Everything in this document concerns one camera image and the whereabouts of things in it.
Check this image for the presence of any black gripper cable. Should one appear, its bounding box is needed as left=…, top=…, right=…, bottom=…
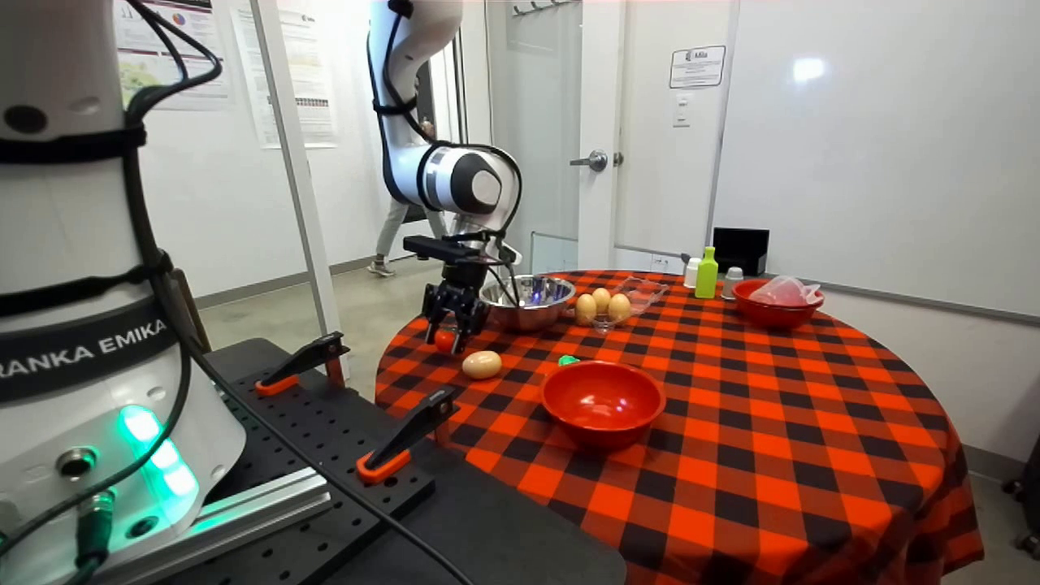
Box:
left=473, top=143, right=531, bottom=312

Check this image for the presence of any person in light trousers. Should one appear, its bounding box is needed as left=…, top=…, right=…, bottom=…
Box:
left=368, top=195, right=419, bottom=282

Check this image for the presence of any wall coat hook rack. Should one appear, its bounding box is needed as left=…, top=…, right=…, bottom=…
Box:
left=510, top=0, right=581, bottom=19

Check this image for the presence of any aluminium rail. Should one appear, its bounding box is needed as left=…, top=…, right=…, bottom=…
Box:
left=95, top=466, right=337, bottom=585

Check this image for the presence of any brown egg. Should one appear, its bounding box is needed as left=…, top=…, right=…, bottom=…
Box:
left=459, top=349, right=507, bottom=385

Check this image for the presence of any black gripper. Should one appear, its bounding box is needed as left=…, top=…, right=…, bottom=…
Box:
left=419, top=253, right=495, bottom=359

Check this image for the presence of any white wall poster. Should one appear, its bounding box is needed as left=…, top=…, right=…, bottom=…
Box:
left=227, top=0, right=341, bottom=148

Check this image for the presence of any green cable connector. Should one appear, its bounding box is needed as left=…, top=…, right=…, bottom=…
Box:
left=69, top=489, right=120, bottom=585

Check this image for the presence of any wall poster with pictures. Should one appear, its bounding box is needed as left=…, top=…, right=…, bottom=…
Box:
left=105, top=0, right=236, bottom=110

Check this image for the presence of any white metal pole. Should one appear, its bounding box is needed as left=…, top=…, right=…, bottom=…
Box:
left=250, top=0, right=341, bottom=338

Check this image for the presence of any red bowl with plastic bag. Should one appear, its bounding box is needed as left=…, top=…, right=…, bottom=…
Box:
left=730, top=276, right=828, bottom=335

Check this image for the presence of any green bottle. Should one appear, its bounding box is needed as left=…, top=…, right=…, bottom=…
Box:
left=691, top=244, right=721, bottom=303

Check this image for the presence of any large whiteboard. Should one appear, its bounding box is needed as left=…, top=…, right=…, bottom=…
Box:
left=708, top=0, right=1040, bottom=322

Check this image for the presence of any stainless steel bowl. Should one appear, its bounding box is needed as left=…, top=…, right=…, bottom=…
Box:
left=479, top=269, right=577, bottom=335

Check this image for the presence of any red black plaid tablecloth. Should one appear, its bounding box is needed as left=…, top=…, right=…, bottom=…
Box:
left=370, top=268, right=988, bottom=585

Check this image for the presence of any white door sign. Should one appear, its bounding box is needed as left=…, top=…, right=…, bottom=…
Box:
left=665, top=43, right=727, bottom=95

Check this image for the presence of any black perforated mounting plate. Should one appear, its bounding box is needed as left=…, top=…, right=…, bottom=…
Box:
left=202, top=335, right=438, bottom=585

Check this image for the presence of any black floor equipment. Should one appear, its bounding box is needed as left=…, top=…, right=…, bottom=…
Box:
left=1000, top=433, right=1040, bottom=533

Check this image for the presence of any clear plastic bag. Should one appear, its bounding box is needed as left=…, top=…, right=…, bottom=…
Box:
left=748, top=272, right=825, bottom=308

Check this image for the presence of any silver door handle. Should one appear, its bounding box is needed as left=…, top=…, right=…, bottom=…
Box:
left=569, top=148, right=628, bottom=175

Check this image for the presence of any black orange spring clamp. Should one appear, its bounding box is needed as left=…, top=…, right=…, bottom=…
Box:
left=250, top=327, right=351, bottom=404
left=355, top=385, right=466, bottom=489

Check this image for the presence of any clear plastic egg carton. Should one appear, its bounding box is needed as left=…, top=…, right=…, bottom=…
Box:
left=569, top=272, right=672, bottom=333

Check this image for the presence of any white door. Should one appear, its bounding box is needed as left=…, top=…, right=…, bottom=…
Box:
left=574, top=0, right=741, bottom=272

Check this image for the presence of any empty red bowl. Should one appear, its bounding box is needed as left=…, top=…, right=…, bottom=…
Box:
left=539, top=359, right=669, bottom=454

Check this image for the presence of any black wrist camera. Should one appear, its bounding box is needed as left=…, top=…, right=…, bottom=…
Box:
left=401, top=233, right=495, bottom=262

